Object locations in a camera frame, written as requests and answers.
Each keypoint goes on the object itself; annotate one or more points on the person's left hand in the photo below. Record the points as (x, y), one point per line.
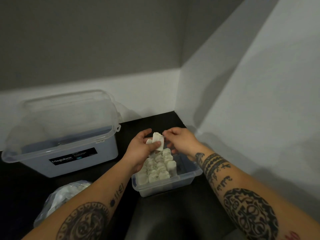
(136, 152)

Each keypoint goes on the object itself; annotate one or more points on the clear storage box lid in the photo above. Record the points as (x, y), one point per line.
(65, 112)

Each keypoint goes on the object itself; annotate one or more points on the person's right hand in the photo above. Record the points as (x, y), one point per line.
(185, 142)

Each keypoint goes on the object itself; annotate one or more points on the person's right forearm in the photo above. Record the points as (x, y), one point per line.
(255, 204)

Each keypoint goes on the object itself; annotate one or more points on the clear plastic bag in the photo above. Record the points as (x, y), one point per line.
(45, 212)

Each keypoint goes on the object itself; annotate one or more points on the rows of white tea bags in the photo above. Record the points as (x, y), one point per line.
(156, 169)

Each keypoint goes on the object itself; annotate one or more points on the small clear plastic bin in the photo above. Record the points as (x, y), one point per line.
(175, 188)

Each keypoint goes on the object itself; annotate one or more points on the large clear storage box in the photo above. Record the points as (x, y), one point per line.
(32, 164)

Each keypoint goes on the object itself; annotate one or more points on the person's left forearm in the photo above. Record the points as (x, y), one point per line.
(82, 209)

